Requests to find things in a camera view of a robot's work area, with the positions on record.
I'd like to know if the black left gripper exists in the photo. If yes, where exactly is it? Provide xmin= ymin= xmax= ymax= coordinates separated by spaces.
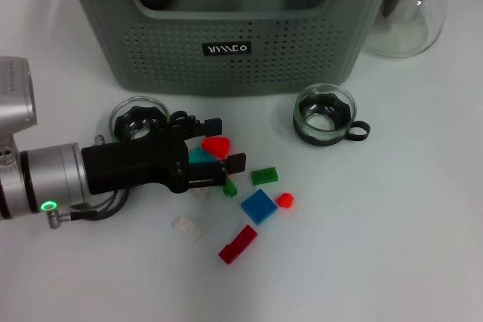
xmin=81 ymin=116 xmax=248 ymax=195

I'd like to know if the glass jar with coloured pieces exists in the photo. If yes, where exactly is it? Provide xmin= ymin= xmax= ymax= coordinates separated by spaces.
xmin=292 ymin=83 xmax=371 ymax=148

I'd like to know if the grey perforated storage bin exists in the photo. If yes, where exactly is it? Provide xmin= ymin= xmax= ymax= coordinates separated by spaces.
xmin=56 ymin=0 xmax=407 ymax=97

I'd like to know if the red-orange sloped brick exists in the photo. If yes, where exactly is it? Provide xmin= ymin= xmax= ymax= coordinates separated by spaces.
xmin=202 ymin=136 xmax=232 ymax=159

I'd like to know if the teal square brick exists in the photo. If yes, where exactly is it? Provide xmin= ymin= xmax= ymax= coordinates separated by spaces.
xmin=188 ymin=147 xmax=216 ymax=164

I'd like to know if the green two-stud plate brick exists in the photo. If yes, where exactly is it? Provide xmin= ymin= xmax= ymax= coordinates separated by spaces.
xmin=251 ymin=166 xmax=279 ymax=186

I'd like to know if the blue square brick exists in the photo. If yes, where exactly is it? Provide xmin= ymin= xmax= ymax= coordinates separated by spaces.
xmin=240 ymin=188 xmax=278 ymax=225

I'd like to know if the small red hollow brick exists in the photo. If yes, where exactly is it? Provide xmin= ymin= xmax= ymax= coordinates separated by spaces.
xmin=275 ymin=192 xmax=294 ymax=210

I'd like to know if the dark red long brick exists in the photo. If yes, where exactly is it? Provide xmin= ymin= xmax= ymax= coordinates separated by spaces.
xmin=217 ymin=224 xmax=259 ymax=265

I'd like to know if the glass carafe black lid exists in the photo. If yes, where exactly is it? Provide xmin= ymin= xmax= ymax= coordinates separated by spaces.
xmin=364 ymin=0 xmax=454 ymax=59

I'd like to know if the grey left gripper cable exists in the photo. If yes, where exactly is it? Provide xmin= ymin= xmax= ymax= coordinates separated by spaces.
xmin=47 ymin=189 xmax=131 ymax=229

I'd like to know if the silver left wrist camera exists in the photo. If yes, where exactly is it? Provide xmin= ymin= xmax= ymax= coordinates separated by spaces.
xmin=0 ymin=57 xmax=38 ymax=138

